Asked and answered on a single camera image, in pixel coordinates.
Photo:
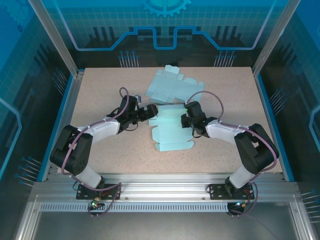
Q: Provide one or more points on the light blue paper box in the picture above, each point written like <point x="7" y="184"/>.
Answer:
<point x="175" y="87"/>
<point x="170" y="132"/>

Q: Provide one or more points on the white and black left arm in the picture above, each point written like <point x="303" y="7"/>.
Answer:
<point x="107" y="130"/>

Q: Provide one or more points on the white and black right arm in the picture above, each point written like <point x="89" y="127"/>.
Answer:
<point x="220" y="131"/>

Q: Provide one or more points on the blue table edge strip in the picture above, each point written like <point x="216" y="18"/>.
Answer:
<point x="273" y="125"/>
<point x="56" y="122"/>

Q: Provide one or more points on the small green-lit circuit board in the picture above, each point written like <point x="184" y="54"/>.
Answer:
<point x="238" y="205"/>
<point x="94" y="203"/>

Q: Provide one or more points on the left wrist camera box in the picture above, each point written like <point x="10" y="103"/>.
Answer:
<point x="138" y="98"/>

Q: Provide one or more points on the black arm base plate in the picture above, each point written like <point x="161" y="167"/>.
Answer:
<point x="83" y="192"/>
<point x="217" y="191"/>

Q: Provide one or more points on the aluminium frame crossbeam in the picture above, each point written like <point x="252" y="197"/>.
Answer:
<point x="162" y="187"/>

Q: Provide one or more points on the aluminium frame post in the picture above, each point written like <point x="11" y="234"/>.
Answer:
<point x="272" y="37"/>
<point x="60" y="37"/>

